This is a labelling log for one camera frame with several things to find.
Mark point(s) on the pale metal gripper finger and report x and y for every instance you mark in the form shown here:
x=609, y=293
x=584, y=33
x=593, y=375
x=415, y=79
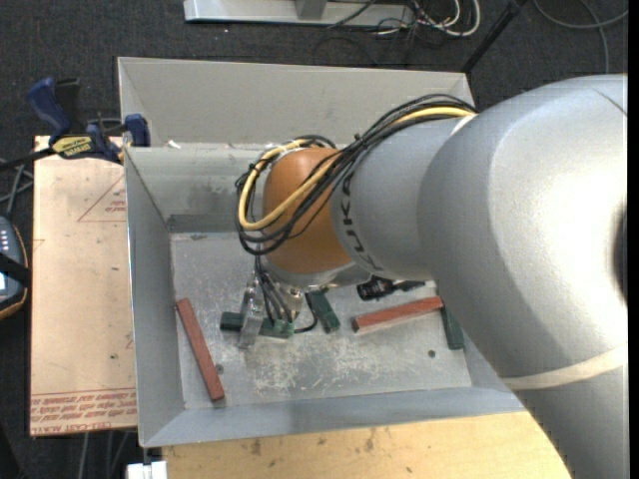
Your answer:
x=249, y=332
x=251, y=301

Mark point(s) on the dark green flat block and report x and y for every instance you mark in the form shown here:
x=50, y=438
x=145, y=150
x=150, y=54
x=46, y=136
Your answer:
x=324, y=311
x=231, y=322
x=452, y=331

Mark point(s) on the red-brown flat block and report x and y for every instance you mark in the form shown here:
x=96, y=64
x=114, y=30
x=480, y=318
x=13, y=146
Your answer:
x=200, y=349
x=397, y=314

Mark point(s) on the brown cardboard board red print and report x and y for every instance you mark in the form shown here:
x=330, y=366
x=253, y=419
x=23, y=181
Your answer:
x=80, y=277

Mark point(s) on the grey metal bin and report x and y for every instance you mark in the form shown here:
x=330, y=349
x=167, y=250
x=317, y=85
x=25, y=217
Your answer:
x=209, y=118

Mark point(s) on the black cylinder on white bracket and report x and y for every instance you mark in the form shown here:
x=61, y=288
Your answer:
x=375, y=288

